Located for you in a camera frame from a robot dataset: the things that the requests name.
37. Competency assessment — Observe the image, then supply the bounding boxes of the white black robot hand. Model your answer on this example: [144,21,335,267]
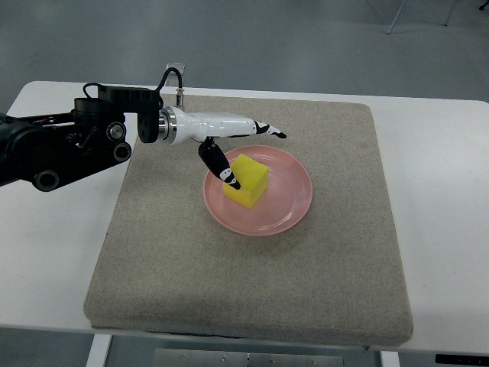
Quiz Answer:
[158,107,287,190]

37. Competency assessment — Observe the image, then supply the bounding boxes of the left white table leg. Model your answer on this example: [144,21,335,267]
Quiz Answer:
[86,334,112,367]

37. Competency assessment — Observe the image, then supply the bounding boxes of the pink plate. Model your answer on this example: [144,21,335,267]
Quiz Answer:
[203,145,313,236]

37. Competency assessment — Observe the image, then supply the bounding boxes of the grey metal base plate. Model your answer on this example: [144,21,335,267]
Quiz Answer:
[152,349,345,367]

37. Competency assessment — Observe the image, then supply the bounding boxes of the black label plate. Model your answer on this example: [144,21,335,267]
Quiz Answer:
[435,354,489,366]

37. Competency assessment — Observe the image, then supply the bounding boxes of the right white table leg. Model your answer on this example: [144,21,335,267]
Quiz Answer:
[380,351,400,367]

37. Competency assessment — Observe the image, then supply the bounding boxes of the yellow block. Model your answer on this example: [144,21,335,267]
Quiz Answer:
[223,154,269,209]

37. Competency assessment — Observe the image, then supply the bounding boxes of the metal chair legs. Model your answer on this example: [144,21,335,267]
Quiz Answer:
[385,1,488,35]

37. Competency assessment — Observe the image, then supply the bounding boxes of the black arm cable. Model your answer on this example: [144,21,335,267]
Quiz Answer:
[154,67,186,108]

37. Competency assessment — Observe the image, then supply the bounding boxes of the upper metal floor plate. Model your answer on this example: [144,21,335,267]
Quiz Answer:
[167,63,186,75]

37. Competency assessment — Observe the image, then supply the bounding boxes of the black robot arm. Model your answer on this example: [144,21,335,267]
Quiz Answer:
[1,85,163,192]

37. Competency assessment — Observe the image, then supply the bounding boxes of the white table leg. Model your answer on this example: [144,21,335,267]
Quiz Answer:
[86,334,112,367]
[380,351,400,367]

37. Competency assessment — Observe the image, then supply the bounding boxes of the beige felt mat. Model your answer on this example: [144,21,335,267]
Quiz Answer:
[84,96,413,346]

